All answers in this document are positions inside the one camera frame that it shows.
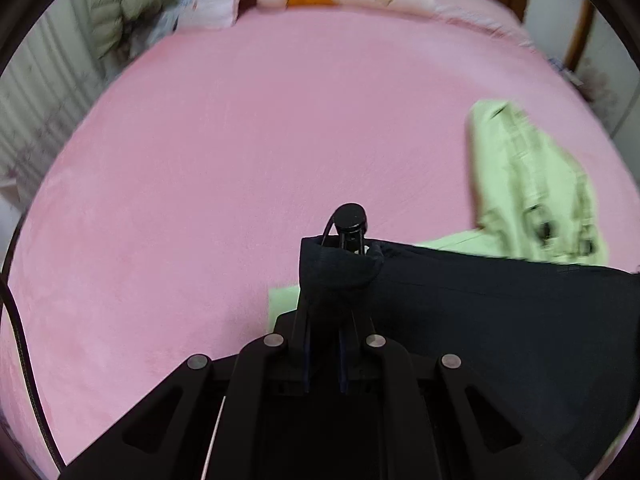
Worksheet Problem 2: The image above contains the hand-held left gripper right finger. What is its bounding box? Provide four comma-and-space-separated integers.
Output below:
338, 305, 588, 480

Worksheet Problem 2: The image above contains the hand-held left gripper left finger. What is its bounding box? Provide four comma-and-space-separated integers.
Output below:
60, 287, 313, 480

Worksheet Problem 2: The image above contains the green and black hooded jacket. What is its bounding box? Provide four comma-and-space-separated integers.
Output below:
269, 99, 640, 466

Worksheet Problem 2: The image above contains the light grey garment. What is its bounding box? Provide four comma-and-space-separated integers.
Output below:
147, 2, 183, 48

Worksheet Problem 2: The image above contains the white patterned curtain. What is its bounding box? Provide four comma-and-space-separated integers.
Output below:
0, 0, 108, 201

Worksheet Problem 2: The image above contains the white paper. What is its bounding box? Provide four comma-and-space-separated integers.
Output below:
547, 55, 583, 88

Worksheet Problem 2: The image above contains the floral sliding wardrobe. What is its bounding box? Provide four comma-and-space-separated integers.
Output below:
565, 0, 640, 131

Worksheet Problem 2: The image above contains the pink pillow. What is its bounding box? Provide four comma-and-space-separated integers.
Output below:
432, 0, 526, 36

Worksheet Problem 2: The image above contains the beige puffer jacket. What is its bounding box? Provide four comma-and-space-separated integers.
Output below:
90, 0, 176, 61

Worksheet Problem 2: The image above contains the black braided cable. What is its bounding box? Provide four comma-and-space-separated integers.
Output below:
0, 210, 66, 471

